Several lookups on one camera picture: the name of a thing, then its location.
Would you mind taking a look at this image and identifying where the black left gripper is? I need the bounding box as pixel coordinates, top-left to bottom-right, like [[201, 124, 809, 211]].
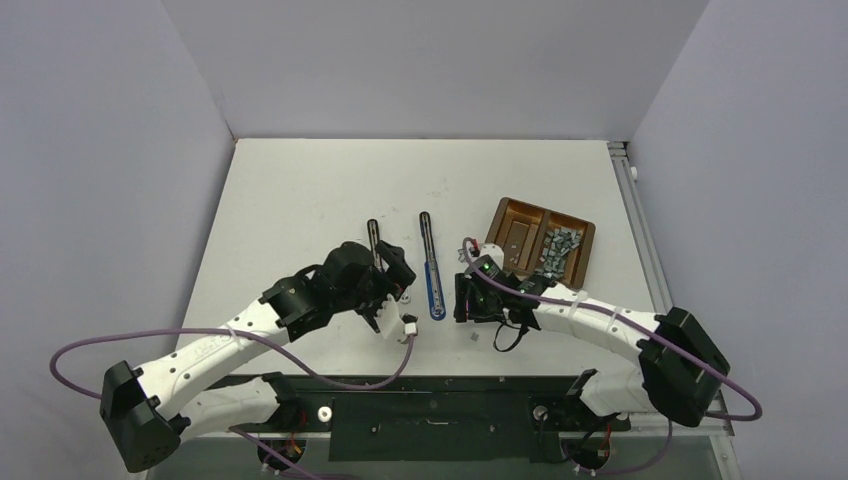
[[332, 242, 413, 331]]

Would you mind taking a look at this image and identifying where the brown wooden tray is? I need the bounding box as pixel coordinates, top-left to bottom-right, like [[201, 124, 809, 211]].
[[486, 197, 596, 289]]

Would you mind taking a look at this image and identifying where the black stapler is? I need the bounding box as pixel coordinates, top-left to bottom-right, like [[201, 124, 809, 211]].
[[366, 218, 384, 271]]

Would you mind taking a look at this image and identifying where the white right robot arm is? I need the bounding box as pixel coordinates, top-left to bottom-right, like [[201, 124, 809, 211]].
[[454, 271, 730, 428]]

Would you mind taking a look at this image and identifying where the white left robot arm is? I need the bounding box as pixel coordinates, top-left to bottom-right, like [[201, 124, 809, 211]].
[[100, 241, 416, 473]]

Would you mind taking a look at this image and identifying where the pile of staple strips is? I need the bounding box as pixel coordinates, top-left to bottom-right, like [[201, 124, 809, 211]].
[[534, 227, 583, 278]]

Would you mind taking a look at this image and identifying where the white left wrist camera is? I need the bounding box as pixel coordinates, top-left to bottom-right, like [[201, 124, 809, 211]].
[[376, 295, 418, 344]]

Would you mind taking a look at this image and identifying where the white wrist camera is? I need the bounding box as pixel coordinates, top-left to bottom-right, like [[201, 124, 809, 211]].
[[376, 295, 418, 344], [479, 243, 505, 266]]

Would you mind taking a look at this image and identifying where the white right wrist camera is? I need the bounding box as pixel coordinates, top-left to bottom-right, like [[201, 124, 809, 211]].
[[479, 243, 505, 266]]

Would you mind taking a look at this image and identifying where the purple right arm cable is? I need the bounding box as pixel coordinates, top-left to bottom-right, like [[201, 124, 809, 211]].
[[462, 237, 764, 478]]

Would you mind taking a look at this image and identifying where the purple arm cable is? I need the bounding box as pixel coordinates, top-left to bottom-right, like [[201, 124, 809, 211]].
[[49, 327, 419, 480], [462, 237, 764, 478]]

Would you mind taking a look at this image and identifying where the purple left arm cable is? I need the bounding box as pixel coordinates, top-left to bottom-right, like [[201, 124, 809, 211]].
[[49, 327, 419, 480]]

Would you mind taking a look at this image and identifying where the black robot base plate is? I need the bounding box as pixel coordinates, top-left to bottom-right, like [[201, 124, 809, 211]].
[[242, 374, 637, 463]]

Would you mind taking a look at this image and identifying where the aluminium side rail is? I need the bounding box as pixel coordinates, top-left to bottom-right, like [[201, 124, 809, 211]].
[[608, 140, 735, 439]]

